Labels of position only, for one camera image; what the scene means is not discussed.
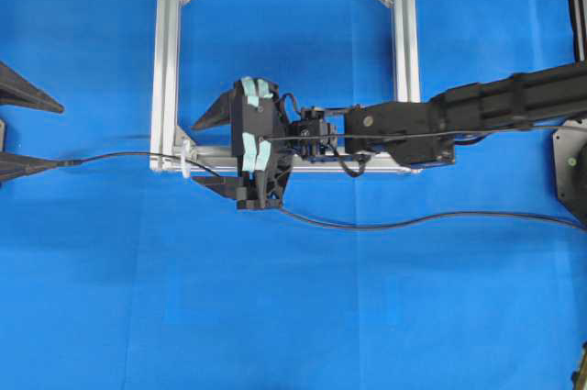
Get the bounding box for white string loop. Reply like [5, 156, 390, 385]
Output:
[179, 140, 192, 179]

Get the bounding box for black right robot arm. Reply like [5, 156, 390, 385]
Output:
[193, 62, 586, 210]

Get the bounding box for right wrist camera with tape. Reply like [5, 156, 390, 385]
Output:
[230, 76, 283, 173]

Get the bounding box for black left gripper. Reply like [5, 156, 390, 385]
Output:
[0, 62, 64, 183]

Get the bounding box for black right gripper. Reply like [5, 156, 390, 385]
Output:
[192, 80, 293, 210]

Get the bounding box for aluminium extrusion frame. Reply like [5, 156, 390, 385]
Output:
[150, 0, 421, 173]

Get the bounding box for yellow object bottom right corner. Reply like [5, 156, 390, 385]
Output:
[570, 341, 587, 390]

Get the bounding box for black wire with plug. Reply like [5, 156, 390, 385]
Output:
[54, 150, 587, 231]

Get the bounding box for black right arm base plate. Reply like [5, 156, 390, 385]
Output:
[552, 117, 586, 226]

